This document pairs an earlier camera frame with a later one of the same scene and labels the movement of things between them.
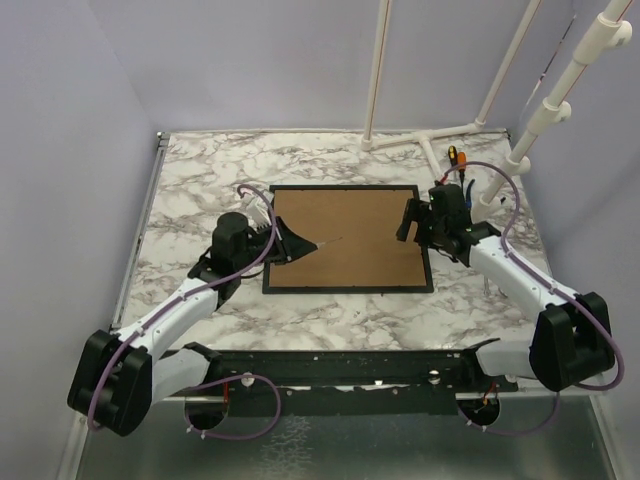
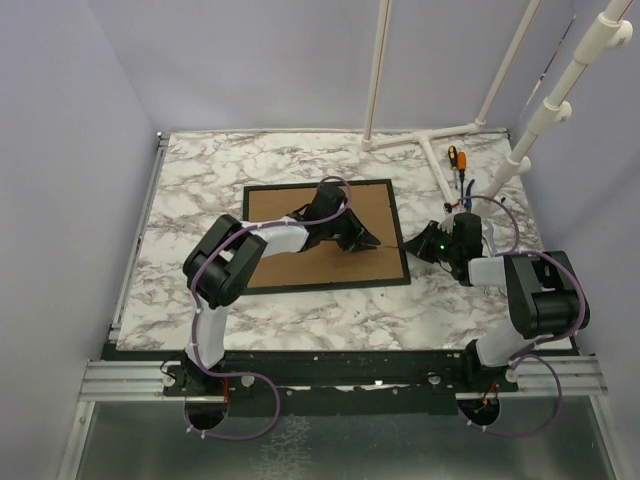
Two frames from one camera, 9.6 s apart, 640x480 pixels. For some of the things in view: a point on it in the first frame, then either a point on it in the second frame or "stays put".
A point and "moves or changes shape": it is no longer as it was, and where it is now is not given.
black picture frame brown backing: x=357 y=249 moves or changes shape
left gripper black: x=289 y=245 to x=360 y=239
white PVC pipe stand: x=425 y=136 stays put
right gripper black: x=412 y=213 to x=419 y=245
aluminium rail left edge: x=141 y=229 stays put
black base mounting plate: x=268 y=383 stays put
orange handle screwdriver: x=461 y=158 stays put
